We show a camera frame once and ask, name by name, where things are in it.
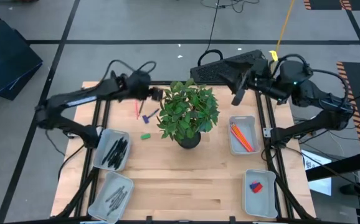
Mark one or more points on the orange pencil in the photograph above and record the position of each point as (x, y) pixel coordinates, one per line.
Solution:
(243, 137)

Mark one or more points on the black perforated computer case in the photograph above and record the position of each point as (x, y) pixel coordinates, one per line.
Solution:
(208, 71)

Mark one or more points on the hazard striped black mat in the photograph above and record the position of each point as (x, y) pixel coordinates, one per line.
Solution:
(326, 4)
(357, 74)

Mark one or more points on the white mounting bracket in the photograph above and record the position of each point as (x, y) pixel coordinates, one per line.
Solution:
(267, 132)

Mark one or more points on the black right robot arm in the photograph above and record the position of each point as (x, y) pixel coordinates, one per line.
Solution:
(320, 96)

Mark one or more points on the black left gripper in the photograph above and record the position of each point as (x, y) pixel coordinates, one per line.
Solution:
(134, 85)

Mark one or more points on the dark blue mat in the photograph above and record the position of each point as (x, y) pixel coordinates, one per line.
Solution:
(5, 59)

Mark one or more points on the yellow tag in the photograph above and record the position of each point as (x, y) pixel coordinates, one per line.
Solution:
(273, 56)

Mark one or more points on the green plant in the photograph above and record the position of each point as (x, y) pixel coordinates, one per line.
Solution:
(186, 112)

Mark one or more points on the black beam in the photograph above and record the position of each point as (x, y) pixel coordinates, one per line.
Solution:
(339, 166)

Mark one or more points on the grey plastic bin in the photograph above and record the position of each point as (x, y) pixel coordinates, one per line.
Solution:
(99, 158)
(261, 205)
(250, 127)
(121, 182)

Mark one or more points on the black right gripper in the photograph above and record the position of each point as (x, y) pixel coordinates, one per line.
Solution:
(262, 77)

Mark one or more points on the dark pencil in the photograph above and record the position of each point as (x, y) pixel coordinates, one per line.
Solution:
(140, 109)

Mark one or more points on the pink pencil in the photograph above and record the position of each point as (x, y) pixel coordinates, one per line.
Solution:
(239, 140)
(136, 110)
(246, 137)

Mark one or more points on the green eraser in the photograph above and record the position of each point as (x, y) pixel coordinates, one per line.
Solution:
(145, 136)

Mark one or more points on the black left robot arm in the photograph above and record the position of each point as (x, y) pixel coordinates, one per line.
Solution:
(83, 98)

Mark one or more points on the red eraser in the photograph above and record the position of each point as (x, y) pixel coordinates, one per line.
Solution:
(258, 188)

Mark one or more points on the white printed paper sheet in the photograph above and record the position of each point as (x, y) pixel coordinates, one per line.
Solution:
(318, 188)

